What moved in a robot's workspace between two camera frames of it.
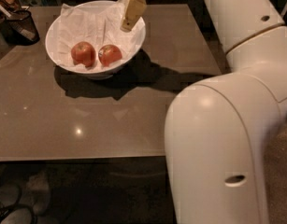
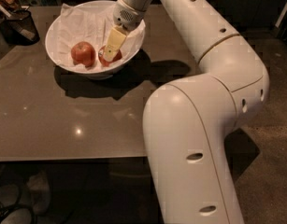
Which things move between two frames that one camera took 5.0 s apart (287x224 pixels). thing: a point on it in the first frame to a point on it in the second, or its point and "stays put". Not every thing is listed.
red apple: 108,54 stays put
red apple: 82,52 stays put
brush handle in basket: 19,28 stays put
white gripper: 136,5 to 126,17
